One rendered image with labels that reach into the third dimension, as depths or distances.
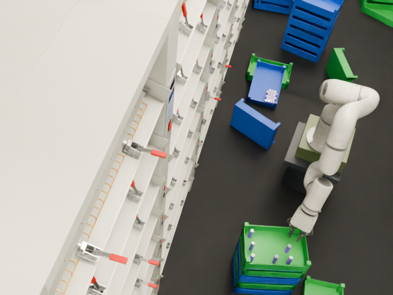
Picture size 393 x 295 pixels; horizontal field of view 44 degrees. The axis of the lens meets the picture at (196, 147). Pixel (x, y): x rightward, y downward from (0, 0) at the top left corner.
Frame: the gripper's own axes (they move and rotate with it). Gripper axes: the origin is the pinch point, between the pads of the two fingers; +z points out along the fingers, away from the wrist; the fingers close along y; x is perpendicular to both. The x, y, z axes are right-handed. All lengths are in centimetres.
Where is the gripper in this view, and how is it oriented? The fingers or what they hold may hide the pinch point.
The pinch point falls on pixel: (295, 235)
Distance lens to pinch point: 233.7
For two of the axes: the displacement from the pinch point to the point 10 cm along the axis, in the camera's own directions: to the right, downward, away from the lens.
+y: -8.5, -4.6, 2.5
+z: -3.0, 8.2, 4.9
